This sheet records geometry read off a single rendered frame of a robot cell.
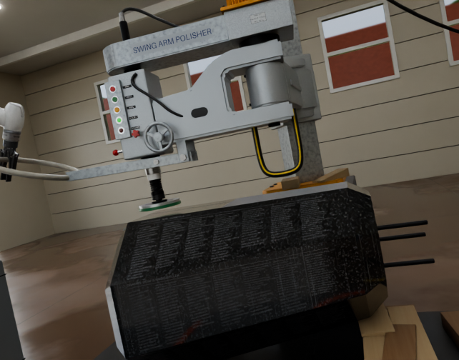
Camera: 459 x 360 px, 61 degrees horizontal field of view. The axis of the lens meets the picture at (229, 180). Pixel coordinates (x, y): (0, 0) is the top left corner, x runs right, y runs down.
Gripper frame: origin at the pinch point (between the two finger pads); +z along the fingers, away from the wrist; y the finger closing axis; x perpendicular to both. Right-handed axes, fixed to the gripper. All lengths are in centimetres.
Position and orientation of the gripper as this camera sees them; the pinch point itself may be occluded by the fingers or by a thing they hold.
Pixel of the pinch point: (6, 175)
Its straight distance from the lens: 258.6
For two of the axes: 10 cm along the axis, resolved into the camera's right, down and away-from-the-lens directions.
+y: 8.9, 2.3, -3.9
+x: 4.1, -0.3, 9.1
